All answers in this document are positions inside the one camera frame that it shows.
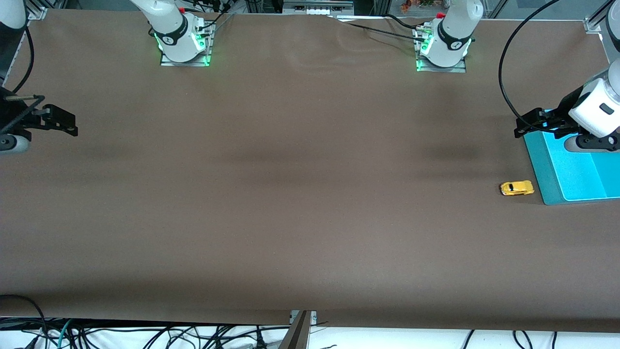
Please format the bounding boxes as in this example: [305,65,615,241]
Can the yellow beetle toy car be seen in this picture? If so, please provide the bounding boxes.
[500,180,535,197]

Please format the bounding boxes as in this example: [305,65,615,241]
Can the teal plastic bin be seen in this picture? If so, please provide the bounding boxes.
[523,109,620,206]

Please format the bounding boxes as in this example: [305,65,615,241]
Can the brown table cover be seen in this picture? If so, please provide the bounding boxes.
[0,9,620,333]

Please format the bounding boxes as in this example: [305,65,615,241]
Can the grey background equipment box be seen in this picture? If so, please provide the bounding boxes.
[282,0,354,15]

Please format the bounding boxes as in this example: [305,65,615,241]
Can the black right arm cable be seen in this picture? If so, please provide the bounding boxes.
[11,27,34,94]

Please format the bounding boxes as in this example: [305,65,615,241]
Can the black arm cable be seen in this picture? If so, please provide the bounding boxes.
[498,0,558,129]
[11,27,34,94]

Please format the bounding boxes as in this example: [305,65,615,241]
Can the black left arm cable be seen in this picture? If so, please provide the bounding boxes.
[498,0,558,129]

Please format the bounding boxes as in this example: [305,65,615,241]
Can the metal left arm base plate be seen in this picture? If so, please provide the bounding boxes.
[414,27,468,73]

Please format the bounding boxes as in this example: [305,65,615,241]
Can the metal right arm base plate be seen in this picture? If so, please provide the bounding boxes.
[160,22,214,67]

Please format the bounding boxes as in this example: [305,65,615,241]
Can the short black base cable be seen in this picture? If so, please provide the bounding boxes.
[385,14,422,31]

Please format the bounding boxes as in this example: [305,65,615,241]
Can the black looped floor cable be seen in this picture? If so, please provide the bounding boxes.
[0,294,49,349]

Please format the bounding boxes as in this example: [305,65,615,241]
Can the long black cable on cover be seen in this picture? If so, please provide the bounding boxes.
[329,16,427,42]

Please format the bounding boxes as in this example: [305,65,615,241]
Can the black right base cables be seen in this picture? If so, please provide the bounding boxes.
[191,0,235,32]

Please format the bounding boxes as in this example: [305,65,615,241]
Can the teal floor cable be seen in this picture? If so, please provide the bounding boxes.
[57,318,74,349]

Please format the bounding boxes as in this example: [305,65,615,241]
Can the silver table edge bracket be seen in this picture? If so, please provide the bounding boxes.
[290,310,318,326]

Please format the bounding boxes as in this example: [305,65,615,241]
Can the black floor cable tangle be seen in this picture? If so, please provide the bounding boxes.
[0,317,291,349]

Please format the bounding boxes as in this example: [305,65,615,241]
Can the dark centre post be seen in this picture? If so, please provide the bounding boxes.
[279,310,313,349]

